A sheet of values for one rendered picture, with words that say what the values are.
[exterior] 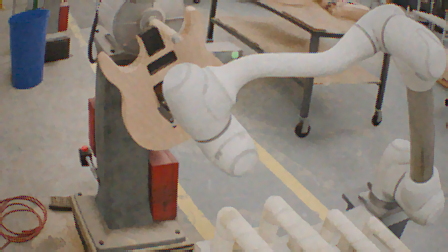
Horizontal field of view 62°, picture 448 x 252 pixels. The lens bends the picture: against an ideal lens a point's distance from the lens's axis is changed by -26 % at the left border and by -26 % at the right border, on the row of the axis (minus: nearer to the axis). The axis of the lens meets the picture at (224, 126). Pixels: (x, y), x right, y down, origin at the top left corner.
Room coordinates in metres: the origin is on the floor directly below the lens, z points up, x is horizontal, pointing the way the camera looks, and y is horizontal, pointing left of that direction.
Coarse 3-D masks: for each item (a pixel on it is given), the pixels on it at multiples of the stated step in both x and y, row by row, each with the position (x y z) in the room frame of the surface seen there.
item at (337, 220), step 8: (328, 216) 0.69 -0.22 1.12; (336, 216) 0.68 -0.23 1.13; (344, 216) 0.67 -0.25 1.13; (336, 224) 0.66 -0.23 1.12; (344, 224) 0.65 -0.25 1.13; (352, 224) 0.65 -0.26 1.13; (344, 232) 0.63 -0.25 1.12; (352, 232) 0.62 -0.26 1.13; (360, 232) 0.62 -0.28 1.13; (352, 240) 0.61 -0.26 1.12; (360, 240) 0.60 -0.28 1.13; (368, 240) 0.59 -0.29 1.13; (360, 248) 0.58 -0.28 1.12; (368, 248) 0.57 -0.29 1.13; (376, 248) 0.57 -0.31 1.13
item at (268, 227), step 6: (264, 210) 0.61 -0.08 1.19; (264, 216) 0.60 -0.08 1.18; (270, 216) 0.60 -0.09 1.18; (264, 222) 0.60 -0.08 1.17; (270, 222) 0.60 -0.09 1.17; (276, 222) 0.60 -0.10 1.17; (264, 228) 0.60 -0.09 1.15; (270, 228) 0.60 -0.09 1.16; (276, 228) 0.60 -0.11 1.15; (264, 234) 0.60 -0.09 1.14; (270, 234) 0.60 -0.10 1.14; (270, 240) 0.60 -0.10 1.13; (270, 246) 0.60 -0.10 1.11
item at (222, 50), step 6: (216, 42) 1.63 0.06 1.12; (222, 42) 1.64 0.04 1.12; (228, 42) 1.65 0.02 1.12; (210, 48) 1.56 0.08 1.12; (216, 48) 1.56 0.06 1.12; (222, 48) 1.57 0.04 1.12; (228, 48) 1.58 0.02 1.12; (234, 48) 1.59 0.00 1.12; (216, 54) 1.53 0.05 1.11; (222, 54) 1.54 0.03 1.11; (228, 54) 1.55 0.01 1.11; (240, 54) 1.57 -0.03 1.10; (222, 60) 1.54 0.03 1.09; (228, 60) 1.55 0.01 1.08
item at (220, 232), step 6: (216, 228) 0.56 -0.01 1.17; (222, 228) 0.56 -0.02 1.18; (216, 234) 0.56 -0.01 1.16; (222, 234) 0.56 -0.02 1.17; (228, 234) 0.56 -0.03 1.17; (216, 240) 0.56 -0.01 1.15; (222, 240) 0.56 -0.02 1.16; (228, 240) 0.56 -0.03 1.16; (216, 246) 0.56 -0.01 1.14; (222, 246) 0.55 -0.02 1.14; (228, 246) 0.56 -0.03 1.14
